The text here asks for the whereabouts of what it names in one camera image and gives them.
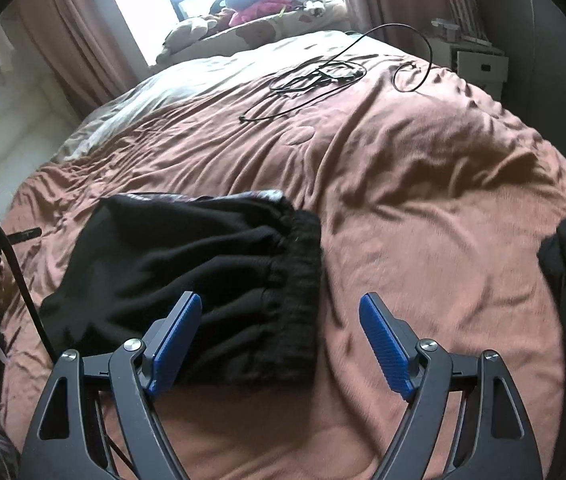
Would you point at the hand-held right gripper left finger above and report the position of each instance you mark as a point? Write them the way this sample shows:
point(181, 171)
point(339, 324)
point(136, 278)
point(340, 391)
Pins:
point(178, 342)

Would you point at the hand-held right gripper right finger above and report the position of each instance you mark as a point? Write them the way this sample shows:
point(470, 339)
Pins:
point(383, 345)

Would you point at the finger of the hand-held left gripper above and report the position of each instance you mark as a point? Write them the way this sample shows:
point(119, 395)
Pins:
point(25, 234)

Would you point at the black pants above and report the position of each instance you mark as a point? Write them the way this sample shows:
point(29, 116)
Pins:
point(188, 260)

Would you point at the brown blanket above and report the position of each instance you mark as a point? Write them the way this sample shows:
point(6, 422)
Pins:
point(388, 185)

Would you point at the white duvet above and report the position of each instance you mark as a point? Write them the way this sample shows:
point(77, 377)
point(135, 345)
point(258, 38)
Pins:
point(188, 80)

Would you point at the white bedside cabinet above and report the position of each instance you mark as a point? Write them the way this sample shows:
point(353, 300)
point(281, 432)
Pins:
point(478, 67)

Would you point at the spotted cushion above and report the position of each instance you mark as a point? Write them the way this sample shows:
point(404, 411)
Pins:
point(268, 30)

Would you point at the pile of clothes and plush toys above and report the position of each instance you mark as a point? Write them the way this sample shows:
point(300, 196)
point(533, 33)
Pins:
point(263, 5)

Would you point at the row of books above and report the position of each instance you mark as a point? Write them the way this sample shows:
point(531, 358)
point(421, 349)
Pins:
point(465, 17)

